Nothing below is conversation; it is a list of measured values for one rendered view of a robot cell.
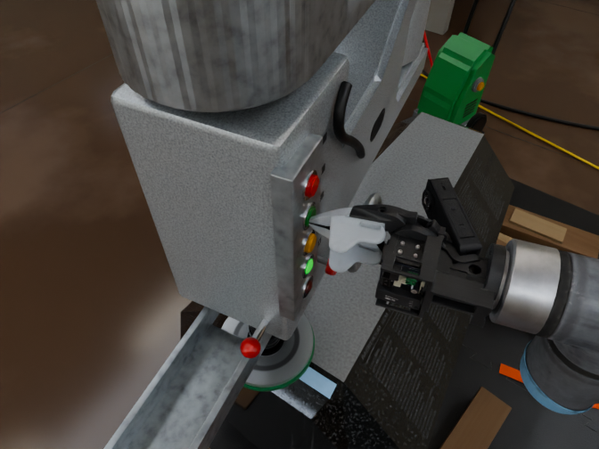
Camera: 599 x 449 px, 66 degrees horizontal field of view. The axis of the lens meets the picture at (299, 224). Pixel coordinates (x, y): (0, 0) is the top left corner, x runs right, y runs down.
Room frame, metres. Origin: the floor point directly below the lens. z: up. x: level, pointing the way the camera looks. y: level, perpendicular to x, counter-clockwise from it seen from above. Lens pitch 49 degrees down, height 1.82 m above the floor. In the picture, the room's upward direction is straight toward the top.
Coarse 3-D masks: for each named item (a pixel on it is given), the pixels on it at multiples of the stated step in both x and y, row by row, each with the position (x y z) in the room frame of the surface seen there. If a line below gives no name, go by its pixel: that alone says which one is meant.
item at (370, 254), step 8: (312, 224) 0.36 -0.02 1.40; (320, 232) 0.36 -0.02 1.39; (328, 232) 0.35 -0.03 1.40; (352, 248) 0.33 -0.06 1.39; (360, 248) 0.33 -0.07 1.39; (368, 248) 0.34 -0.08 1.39; (376, 248) 0.33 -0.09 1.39; (336, 256) 0.32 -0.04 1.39; (344, 256) 0.32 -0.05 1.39; (352, 256) 0.32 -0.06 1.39; (360, 256) 0.32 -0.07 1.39; (368, 256) 0.32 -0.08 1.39; (376, 256) 0.32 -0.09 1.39; (336, 264) 0.31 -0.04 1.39; (344, 264) 0.31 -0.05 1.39; (352, 264) 0.31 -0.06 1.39; (368, 264) 0.31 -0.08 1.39; (376, 264) 0.31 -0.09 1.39
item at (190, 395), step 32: (192, 352) 0.36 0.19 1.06; (224, 352) 0.37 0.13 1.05; (160, 384) 0.29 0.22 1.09; (192, 384) 0.31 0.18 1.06; (224, 384) 0.31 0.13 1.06; (128, 416) 0.24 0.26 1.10; (160, 416) 0.25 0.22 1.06; (192, 416) 0.25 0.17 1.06; (224, 416) 0.25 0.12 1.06; (128, 448) 0.21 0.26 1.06; (160, 448) 0.21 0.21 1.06; (192, 448) 0.19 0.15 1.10
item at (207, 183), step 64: (128, 128) 0.44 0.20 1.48; (192, 128) 0.40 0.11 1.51; (256, 128) 0.38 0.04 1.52; (320, 128) 0.44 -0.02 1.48; (192, 192) 0.41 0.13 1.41; (256, 192) 0.37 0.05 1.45; (320, 192) 0.45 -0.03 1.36; (192, 256) 0.42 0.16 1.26; (256, 256) 0.37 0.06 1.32; (256, 320) 0.38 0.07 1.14
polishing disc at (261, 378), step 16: (304, 320) 0.54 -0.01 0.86; (240, 336) 0.50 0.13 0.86; (304, 336) 0.50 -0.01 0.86; (288, 352) 0.46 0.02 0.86; (304, 352) 0.46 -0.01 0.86; (256, 368) 0.42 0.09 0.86; (272, 368) 0.42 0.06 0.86; (288, 368) 0.42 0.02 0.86; (256, 384) 0.39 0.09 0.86; (272, 384) 0.39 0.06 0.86
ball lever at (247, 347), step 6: (258, 324) 0.36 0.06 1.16; (264, 324) 0.36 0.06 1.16; (258, 330) 0.35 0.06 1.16; (264, 330) 0.35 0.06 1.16; (252, 336) 0.34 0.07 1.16; (258, 336) 0.34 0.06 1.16; (246, 342) 0.33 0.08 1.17; (252, 342) 0.33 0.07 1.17; (258, 342) 0.33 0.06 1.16; (240, 348) 0.32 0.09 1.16; (246, 348) 0.32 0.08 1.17; (252, 348) 0.32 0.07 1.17; (258, 348) 0.32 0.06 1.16; (246, 354) 0.31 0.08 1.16; (252, 354) 0.31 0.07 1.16
